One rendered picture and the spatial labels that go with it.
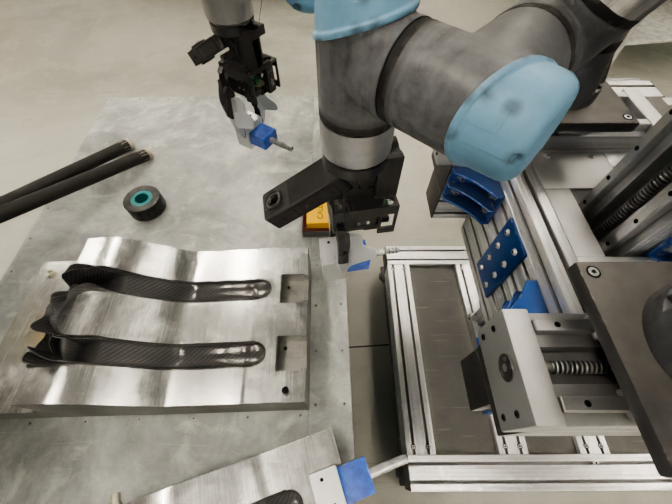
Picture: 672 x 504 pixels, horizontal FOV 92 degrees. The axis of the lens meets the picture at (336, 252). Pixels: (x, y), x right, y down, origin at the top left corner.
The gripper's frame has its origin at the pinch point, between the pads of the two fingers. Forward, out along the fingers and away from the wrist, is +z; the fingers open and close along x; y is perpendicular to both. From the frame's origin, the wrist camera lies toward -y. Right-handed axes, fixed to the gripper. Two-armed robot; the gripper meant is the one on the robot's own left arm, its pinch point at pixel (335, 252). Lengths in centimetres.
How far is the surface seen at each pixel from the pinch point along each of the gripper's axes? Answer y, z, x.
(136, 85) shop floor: -113, 95, 232
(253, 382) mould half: -14.8, 6.1, -16.2
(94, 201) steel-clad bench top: -53, 15, 33
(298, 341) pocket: -7.9, 8.8, -10.4
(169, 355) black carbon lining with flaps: -27.6, 7.1, -9.8
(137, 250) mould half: -32.9, 2.9, 7.8
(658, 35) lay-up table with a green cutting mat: 266, 69, 186
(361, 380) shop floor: 10, 95, -2
